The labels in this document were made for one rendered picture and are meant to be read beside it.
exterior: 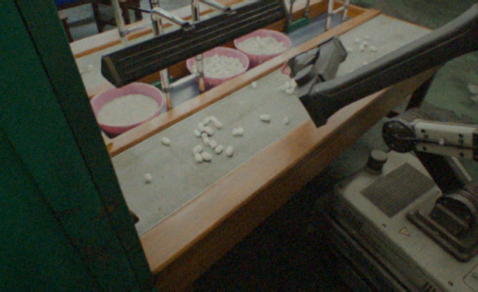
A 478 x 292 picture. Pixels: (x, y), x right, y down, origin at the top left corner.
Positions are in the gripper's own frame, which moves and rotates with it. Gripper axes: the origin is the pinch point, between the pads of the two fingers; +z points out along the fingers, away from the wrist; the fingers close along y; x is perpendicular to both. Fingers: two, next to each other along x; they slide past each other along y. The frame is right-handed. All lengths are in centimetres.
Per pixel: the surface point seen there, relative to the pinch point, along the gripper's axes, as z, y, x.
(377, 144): 39, -88, 76
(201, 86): 16.8, 24.8, -8.8
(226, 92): 14.1, 17.6, -2.4
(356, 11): 27, -102, -7
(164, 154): 8, 54, 5
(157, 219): -6, 69, 17
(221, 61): 32.2, 0.4, -14.5
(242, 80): 14.9, 7.9, -3.4
